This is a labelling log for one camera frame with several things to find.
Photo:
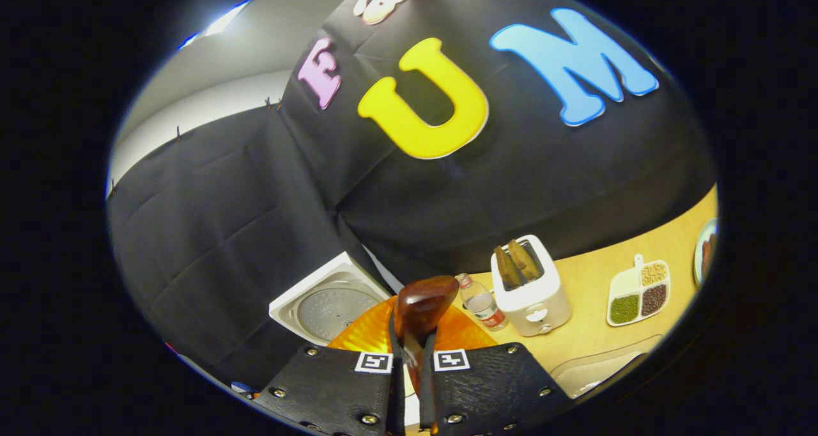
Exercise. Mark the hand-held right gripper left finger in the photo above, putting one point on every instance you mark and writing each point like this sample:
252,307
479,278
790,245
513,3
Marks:
332,391

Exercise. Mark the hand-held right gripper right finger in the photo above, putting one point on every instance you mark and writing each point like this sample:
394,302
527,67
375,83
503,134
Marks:
492,391

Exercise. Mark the white rice cooker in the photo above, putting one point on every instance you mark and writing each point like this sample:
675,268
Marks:
329,311

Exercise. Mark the brown wooden spoon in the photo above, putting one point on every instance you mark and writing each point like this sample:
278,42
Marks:
422,305

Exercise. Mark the clear rice container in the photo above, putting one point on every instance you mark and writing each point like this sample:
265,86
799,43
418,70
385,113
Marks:
607,369

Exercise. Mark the clear plastic water bottle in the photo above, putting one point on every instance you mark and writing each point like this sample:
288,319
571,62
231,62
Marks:
482,305

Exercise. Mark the white toaster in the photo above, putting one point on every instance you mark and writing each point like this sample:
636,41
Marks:
533,305

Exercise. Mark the brown bread slice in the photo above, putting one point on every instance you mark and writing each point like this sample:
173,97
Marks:
508,266
525,260

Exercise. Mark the white divided bean dish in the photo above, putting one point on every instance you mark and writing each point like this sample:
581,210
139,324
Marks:
639,295

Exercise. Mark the black backdrop cloth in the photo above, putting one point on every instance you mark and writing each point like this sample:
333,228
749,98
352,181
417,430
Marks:
255,218

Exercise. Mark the pale green plate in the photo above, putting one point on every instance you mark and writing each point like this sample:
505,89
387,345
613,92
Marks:
699,257

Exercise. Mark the red meat piece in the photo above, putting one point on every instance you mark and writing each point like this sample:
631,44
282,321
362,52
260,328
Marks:
709,254

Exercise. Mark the ceiling light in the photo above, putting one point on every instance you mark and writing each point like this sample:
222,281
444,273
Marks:
220,22

